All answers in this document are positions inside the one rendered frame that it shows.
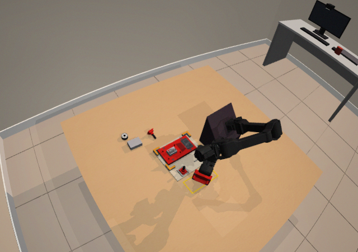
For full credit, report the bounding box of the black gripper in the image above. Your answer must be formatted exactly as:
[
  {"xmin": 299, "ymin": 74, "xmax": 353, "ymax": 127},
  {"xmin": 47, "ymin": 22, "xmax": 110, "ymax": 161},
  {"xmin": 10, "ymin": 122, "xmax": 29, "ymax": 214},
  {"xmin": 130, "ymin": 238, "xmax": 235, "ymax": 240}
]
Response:
[{"xmin": 199, "ymin": 156, "xmax": 217, "ymax": 176}]

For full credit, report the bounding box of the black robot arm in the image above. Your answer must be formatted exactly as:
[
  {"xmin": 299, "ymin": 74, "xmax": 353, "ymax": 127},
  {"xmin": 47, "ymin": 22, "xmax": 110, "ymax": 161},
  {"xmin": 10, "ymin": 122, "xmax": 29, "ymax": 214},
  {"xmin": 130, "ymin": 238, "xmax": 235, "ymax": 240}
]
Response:
[{"xmin": 194, "ymin": 116, "xmax": 282, "ymax": 162}]

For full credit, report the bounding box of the small black and white wheel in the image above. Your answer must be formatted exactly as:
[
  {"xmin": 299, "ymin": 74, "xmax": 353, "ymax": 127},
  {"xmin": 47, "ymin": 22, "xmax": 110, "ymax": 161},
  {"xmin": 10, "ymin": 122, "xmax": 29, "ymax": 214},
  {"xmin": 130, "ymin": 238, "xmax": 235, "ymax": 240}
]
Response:
[{"xmin": 121, "ymin": 133, "xmax": 128, "ymax": 140}]

